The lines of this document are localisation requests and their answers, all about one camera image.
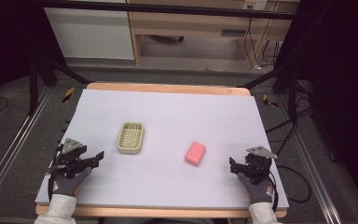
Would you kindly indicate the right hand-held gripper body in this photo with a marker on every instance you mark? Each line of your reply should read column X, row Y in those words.
column 258, row 165

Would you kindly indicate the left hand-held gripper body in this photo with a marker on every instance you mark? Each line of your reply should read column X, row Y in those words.
column 71, row 157

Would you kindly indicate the person's right hand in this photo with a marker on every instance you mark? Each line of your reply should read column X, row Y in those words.
column 258, row 190

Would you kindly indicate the person's left hand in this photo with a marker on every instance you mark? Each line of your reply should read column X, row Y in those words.
column 66, row 184

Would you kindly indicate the beige slotted soap dish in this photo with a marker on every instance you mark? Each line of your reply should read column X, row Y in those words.
column 130, row 138

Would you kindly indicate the pink soap bar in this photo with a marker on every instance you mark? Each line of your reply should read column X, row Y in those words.
column 195, row 153

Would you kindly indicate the yellow black tape marker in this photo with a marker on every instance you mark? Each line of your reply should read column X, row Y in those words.
column 269, row 101
column 68, row 94

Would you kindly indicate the white foam board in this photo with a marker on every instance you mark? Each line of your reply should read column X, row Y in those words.
column 167, row 124

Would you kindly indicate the wooden table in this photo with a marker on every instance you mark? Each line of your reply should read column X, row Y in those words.
column 167, row 86

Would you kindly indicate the white cabinet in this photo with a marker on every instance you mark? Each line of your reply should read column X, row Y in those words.
column 90, row 34

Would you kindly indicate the wooden desk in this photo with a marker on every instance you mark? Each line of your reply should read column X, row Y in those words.
column 199, row 21

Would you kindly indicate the aluminium floor rail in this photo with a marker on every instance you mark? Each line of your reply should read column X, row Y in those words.
column 312, row 174
column 15, row 146

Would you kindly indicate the black frame strut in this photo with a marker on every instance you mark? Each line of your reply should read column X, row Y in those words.
column 52, row 70
column 279, row 77

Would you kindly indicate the wall power outlet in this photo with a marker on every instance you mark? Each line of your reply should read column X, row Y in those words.
column 254, row 4

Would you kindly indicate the black horizontal frame bar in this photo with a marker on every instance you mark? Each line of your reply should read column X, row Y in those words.
column 167, row 8

